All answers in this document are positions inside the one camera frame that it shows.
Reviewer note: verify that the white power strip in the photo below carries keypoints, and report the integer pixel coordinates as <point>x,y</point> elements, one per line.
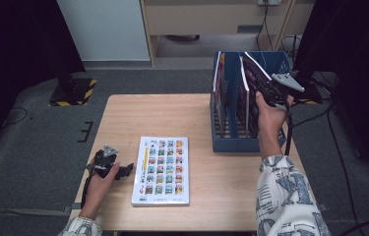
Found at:
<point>269,2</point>

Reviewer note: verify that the person's right hand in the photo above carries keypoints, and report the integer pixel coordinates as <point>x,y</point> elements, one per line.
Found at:
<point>270,123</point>

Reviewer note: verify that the purple magazine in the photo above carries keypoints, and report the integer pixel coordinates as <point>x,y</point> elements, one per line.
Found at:
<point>245,98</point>
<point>254,75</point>

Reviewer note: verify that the stand base with hazard stripes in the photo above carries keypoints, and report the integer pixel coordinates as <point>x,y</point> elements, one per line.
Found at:
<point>77,93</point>
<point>312,96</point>

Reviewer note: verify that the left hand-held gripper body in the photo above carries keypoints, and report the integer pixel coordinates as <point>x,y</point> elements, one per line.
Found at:
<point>103,162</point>

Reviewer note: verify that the blue plastic file rack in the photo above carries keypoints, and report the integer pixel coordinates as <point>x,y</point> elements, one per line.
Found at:
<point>228,146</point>

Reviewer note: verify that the light wooden desk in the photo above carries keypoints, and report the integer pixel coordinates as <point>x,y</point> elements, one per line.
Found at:
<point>205,19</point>

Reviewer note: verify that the black book with red print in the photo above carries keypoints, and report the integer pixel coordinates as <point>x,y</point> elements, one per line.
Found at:
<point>216,72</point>

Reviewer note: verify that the black curtain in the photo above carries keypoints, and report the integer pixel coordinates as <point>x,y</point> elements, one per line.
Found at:
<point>14,65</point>
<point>362,65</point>

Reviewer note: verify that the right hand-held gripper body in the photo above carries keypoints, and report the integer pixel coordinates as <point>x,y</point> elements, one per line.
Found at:
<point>278,91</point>

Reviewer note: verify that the grey label on desk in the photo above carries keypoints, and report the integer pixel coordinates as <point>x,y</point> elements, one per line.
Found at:
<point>249,29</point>

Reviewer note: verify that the white book with colourful pictures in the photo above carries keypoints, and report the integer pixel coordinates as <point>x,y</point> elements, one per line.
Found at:
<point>160,170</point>

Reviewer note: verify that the white panel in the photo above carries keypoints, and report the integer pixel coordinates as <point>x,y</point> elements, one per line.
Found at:
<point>106,29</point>

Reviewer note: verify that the person's left hand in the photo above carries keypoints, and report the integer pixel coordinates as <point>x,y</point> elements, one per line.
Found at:
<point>97,188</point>

